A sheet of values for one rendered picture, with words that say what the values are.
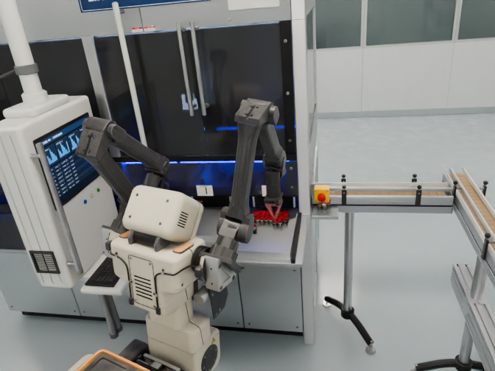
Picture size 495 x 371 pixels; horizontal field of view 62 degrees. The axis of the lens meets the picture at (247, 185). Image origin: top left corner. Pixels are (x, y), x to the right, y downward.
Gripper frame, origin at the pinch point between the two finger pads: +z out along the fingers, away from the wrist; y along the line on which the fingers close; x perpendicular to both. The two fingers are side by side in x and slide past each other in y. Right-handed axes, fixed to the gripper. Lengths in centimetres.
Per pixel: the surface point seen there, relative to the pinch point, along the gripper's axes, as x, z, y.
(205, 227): 39.0, 16.4, 25.2
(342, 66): -37, -38, 495
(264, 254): 5.5, 17.7, 0.9
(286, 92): -4, -47, 30
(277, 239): 1.7, 17.8, 15.9
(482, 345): -84, 58, 4
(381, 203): -47, 12, 49
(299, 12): -10, -79, 25
